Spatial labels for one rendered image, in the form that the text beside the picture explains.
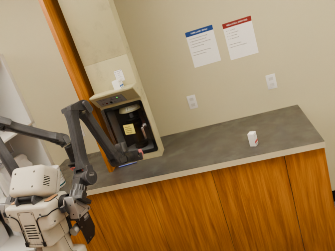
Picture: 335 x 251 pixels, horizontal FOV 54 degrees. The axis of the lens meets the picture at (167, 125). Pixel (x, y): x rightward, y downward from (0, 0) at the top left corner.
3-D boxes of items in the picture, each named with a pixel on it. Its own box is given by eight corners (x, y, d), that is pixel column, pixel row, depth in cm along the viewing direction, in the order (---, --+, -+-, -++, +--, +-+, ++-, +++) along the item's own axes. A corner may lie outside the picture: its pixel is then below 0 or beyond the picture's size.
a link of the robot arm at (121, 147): (110, 166, 190) (121, 163, 186) (104, 147, 191) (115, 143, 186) (123, 162, 201) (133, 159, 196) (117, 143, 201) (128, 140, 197)
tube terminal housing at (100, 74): (130, 150, 270) (95, 60, 246) (167, 141, 262) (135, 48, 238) (121, 164, 247) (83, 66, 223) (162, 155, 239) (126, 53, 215)
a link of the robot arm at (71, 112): (56, 103, 170) (69, 98, 164) (76, 104, 181) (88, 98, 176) (74, 188, 165) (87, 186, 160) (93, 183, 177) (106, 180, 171)
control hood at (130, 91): (99, 107, 232) (94, 94, 229) (141, 95, 225) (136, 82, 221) (93, 112, 222) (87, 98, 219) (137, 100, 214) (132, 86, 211)
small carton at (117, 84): (117, 88, 222) (114, 79, 220) (124, 86, 220) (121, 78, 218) (114, 90, 218) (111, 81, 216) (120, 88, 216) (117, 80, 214)
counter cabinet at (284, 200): (102, 240, 329) (67, 163, 301) (316, 205, 280) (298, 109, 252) (75, 297, 267) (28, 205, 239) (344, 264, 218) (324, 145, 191)
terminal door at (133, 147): (120, 159, 245) (101, 109, 232) (158, 150, 237) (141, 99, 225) (120, 159, 244) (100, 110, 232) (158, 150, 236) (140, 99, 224)
